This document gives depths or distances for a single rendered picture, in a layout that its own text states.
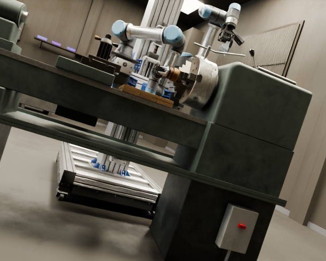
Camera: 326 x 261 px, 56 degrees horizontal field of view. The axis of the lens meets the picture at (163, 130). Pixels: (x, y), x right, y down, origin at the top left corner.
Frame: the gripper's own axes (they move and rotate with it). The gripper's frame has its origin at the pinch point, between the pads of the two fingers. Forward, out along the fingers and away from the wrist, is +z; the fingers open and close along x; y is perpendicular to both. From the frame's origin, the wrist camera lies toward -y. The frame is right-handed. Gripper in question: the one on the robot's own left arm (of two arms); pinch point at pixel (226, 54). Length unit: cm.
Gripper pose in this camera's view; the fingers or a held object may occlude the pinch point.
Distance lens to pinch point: 207.6
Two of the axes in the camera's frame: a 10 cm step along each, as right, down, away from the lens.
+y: -9.2, -3.0, -2.4
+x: 2.9, -1.1, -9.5
